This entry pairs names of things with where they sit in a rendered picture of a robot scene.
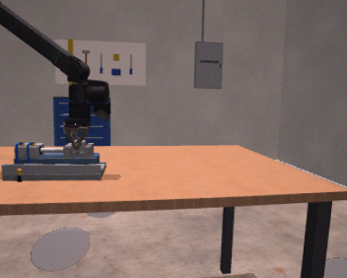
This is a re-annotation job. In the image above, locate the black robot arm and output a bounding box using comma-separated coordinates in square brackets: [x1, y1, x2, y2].
[0, 1, 110, 121]

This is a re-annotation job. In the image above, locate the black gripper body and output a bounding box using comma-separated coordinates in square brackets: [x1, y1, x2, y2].
[64, 102, 90, 127]

